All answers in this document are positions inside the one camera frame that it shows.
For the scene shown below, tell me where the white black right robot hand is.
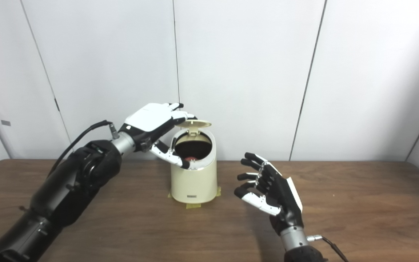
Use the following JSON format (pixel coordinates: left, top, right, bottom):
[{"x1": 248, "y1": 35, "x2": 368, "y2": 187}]
[{"x1": 234, "y1": 152, "x2": 303, "y2": 235}]

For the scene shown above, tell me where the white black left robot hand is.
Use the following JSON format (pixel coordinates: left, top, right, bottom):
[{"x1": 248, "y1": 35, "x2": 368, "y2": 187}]
[{"x1": 119, "y1": 103, "x2": 197, "y2": 170}]

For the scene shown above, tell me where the cream round bin lid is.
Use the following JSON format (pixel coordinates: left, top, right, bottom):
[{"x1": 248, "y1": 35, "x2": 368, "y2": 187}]
[{"x1": 175, "y1": 120, "x2": 212, "y2": 137}]

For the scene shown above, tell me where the cream-colored bin body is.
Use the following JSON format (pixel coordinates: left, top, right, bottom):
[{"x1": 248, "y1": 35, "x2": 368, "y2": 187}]
[{"x1": 170, "y1": 128, "x2": 218, "y2": 204}]

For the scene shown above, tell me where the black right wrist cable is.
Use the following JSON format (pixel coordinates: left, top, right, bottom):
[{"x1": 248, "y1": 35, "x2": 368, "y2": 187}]
[{"x1": 307, "y1": 235, "x2": 349, "y2": 262}]

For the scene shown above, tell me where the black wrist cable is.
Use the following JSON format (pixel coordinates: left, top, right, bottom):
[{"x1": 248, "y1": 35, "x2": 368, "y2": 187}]
[
  {"x1": 48, "y1": 120, "x2": 120, "y2": 177},
  {"x1": 307, "y1": 235, "x2": 349, "y2": 262}
]

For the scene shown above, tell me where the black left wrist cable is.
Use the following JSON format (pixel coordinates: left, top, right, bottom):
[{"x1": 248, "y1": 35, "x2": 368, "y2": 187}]
[{"x1": 48, "y1": 120, "x2": 120, "y2": 177}]

